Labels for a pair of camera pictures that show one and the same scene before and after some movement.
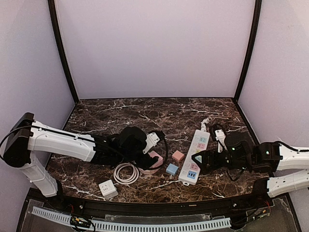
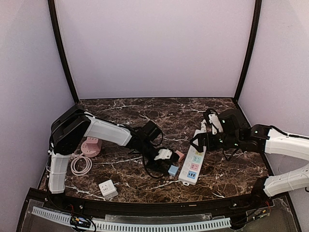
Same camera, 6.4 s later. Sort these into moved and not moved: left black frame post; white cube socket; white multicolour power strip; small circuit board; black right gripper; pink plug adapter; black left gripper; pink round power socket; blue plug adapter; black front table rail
Moved: black right gripper; pink round power socket; black left gripper
Not moved: small circuit board; left black frame post; black front table rail; blue plug adapter; white cube socket; white multicolour power strip; pink plug adapter
